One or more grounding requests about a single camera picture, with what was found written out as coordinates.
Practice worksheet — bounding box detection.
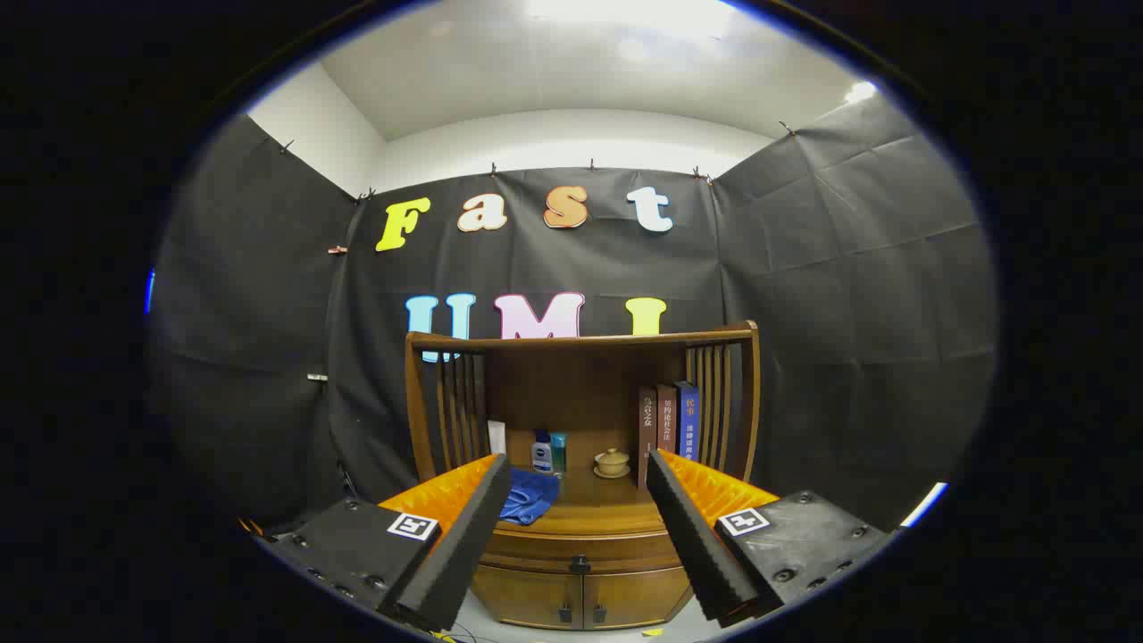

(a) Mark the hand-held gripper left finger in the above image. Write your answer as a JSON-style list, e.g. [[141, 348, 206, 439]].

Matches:
[[254, 453, 513, 633]]

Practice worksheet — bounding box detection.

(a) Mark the black backdrop cloth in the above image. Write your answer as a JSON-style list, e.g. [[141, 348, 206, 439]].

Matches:
[[147, 94, 997, 537]]

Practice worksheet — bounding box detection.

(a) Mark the dark brown book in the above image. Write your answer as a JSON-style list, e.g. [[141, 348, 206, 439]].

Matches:
[[638, 387, 659, 490]]

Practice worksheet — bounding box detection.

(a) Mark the wooden cabinet door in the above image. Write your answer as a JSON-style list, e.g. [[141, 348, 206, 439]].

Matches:
[[583, 567, 695, 630], [471, 564, 586, 630]]

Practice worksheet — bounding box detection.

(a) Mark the wooden cabinet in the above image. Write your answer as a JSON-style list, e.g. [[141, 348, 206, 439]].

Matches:
[[405, 321, 761, 631]]

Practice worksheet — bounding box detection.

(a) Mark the reddish brown book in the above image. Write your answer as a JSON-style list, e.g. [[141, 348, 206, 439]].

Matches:
[[656, 384, 679, 456]]

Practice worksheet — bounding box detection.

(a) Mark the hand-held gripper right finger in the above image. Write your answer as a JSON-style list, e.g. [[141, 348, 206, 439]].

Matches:
[[645, 448, 897, 626]]

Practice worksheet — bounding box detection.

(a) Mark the wooden countertop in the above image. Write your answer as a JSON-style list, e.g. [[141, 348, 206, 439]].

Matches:
[[487, 460, 666, 537]]

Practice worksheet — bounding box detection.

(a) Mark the folded blue towel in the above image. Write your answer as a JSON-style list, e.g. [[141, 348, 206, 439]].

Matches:
[[498, 467, 562, 526]]

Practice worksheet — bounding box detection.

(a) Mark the wooden drawer with black knob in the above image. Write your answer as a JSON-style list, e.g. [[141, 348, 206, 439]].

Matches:
[[480, 527, 688, 577]]

